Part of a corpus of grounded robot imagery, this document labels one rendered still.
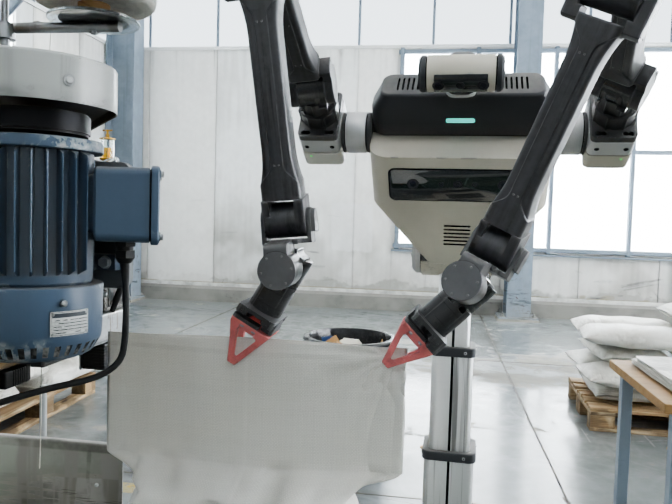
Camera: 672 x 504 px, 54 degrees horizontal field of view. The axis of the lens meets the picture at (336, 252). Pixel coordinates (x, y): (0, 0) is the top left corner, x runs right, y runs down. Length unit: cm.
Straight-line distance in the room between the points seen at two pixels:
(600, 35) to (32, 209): 72
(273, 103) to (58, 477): 103
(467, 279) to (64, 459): 105
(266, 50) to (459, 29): 844
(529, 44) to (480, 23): 85
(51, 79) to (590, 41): 66
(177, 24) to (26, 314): 945
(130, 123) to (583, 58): 910
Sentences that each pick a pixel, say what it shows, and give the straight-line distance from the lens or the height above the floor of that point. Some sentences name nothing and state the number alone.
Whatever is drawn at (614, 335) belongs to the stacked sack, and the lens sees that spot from 435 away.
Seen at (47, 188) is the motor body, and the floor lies 127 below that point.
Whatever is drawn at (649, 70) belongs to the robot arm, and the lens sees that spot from 130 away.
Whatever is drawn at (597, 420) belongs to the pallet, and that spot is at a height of 7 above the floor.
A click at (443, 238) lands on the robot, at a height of 121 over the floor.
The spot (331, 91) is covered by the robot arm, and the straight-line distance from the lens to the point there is 132.
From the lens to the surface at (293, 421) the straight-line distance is 108.
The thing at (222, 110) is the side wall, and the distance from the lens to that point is 963.
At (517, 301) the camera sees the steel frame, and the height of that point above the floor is 25.
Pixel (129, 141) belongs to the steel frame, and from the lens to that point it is 982.
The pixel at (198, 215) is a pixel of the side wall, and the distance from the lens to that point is 963.
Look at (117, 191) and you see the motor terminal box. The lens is 79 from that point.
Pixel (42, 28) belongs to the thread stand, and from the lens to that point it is 103.
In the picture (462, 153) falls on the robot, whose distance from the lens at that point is 140.
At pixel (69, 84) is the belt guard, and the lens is 77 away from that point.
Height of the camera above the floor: 125
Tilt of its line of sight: 3 degrees down
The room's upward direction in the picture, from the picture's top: 2 degrees clockwise
